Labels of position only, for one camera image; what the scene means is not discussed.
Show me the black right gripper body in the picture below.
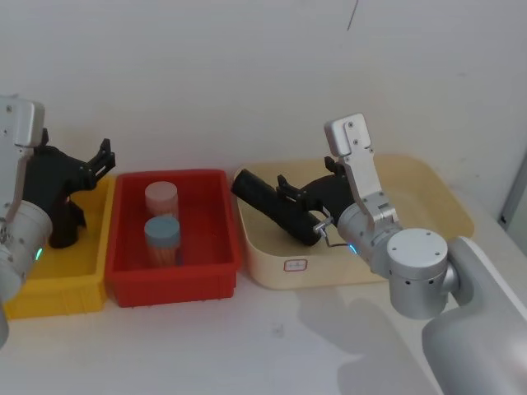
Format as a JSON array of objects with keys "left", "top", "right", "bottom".
[{"left": 296, "top": 172, "right": 357, "bottom": 225}]

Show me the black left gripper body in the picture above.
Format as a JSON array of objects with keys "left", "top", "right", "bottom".
[{"left": 22, "top": 143, "right": 92, "bottom": 225}]

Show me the black cylinder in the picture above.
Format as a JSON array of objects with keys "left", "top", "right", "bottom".
[
  {"left": 49, "top": 193, "right": 88, "bottom": 250},
  {"left": 230, "top": 167, "right": 327, "bottom": 247}
]

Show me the pink-lidded clear jar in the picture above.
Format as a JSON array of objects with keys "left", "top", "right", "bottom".
[{"left": 144, "top": 181, "right": 180, "bottom": 220}]

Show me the cream shallow tray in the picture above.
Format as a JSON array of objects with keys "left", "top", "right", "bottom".
[{"left": 233, "top": 154, "right": 475, "bottom": 291}]

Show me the yellow plastic bin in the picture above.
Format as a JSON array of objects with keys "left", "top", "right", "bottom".
[{"left": 3, "top": 174, "right": 117, "bottom": 320}]

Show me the blue-lidded clear jar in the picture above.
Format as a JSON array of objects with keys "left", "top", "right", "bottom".
[{"left": 143, "top": 216, "right": 182, "bottom": 267}]

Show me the red plastic bin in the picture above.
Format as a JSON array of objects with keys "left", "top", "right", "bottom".
[{"left": 105, "top": 168, "right": 242, "bottom": 309}]

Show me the thin dark wrist cable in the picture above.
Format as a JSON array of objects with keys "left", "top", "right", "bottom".
[{"left": 314, "top": 207, "right": 352, "bottom": 249}]

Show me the grey metal frame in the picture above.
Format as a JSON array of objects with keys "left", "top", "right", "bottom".
[{"left": 499, "top": 150, "right": 527, "bottom": 231}]

